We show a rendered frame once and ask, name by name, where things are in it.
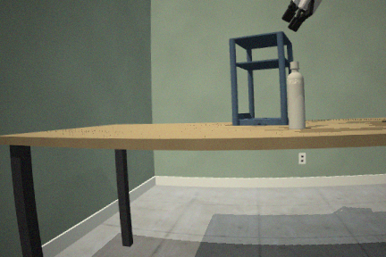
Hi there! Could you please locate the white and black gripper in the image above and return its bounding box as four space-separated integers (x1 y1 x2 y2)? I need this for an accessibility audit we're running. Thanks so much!
282 0 322 32

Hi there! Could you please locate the blue shelving unit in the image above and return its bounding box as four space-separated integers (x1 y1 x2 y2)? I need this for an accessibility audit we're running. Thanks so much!
229 31 293 126

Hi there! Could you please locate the cream bottle with grey cap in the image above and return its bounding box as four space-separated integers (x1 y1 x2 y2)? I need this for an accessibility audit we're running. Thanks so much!
287 62 306 129

